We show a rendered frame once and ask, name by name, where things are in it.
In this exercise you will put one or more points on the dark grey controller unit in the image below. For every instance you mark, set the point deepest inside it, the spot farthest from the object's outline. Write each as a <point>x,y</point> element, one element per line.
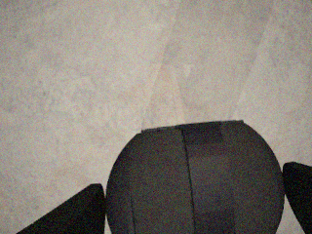
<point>216,177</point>

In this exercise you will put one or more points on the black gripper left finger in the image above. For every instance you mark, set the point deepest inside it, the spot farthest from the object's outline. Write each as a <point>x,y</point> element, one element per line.
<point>83,213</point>

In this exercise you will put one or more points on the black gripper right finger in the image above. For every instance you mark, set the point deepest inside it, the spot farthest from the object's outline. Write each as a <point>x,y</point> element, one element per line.
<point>298,190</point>

